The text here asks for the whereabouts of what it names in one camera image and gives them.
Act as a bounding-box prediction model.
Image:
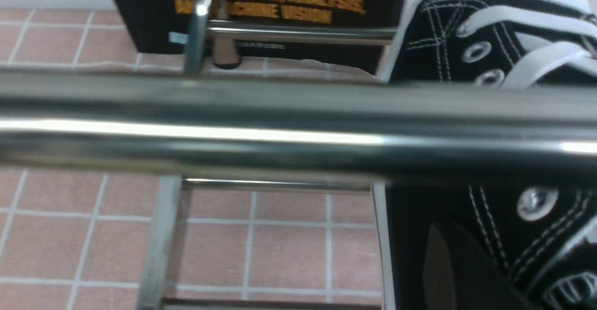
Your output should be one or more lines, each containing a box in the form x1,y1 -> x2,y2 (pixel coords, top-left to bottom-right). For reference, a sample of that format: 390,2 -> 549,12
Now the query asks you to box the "pink checked tablecloth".
1,10 -> 381,310

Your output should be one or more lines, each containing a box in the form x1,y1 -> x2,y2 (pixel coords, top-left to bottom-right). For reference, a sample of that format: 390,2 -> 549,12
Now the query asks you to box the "black canvas sneaker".
377,0 -> 596,310

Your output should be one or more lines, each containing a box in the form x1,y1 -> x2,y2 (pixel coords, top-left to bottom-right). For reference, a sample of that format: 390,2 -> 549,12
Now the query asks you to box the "steel shoe rack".
1,0 -> 596,310

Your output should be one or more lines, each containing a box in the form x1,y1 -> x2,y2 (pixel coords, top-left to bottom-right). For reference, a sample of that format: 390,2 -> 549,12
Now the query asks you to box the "black book orange title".
114,0 -> 405,74

